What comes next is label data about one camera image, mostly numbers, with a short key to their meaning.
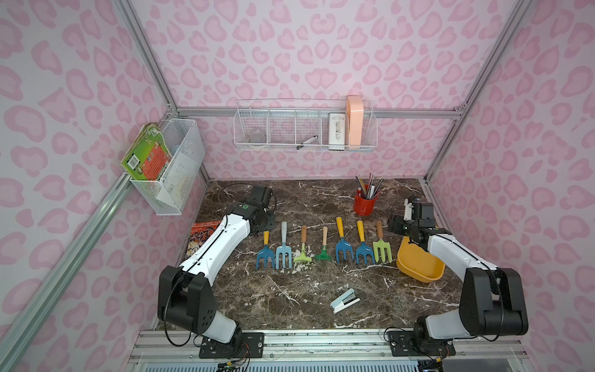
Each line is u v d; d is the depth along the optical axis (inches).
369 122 37.7
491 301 16.9
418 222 27.6
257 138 38.2
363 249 37.5
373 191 39.8
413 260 33.7
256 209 23.6
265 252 37.2
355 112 32.2
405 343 28.6
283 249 37.5
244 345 28.5
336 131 35.7
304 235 38.4
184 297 16.6
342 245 37.7
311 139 38.4
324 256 36.5
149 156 28.3
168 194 32.2
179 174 33.2
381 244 37.8
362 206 40.6
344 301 31.5
